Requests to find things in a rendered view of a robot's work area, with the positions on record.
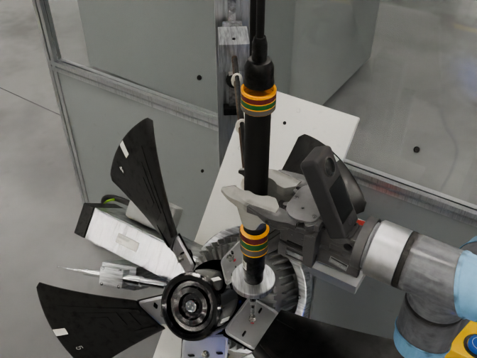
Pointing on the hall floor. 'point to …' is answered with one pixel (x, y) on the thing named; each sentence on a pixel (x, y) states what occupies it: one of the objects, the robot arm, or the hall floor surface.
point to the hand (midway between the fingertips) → (238, 179)
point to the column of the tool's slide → (224, 132)
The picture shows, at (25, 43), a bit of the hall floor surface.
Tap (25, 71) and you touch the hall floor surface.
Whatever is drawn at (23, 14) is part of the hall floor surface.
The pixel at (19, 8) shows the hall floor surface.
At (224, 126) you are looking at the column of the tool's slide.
